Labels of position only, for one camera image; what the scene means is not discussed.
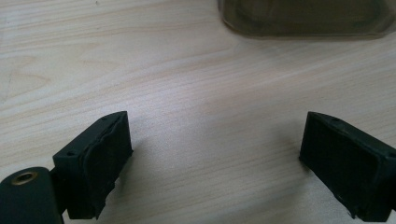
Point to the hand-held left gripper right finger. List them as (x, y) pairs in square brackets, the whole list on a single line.
[(345, 161)]

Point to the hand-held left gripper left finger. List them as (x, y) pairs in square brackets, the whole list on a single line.
[(99, 161)]

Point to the translucent brown plastic container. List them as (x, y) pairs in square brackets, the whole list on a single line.
[(305, 18)]

